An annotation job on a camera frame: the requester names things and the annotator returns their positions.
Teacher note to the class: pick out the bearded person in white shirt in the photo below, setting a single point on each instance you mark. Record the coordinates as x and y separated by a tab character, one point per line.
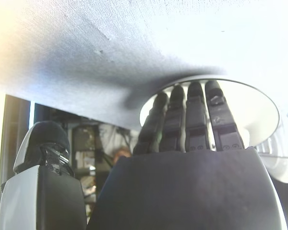
121	153

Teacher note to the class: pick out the black storage shelf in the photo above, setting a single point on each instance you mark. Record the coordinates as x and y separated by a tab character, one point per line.
84	143

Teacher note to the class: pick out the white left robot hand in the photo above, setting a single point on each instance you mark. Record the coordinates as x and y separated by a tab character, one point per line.
182	191

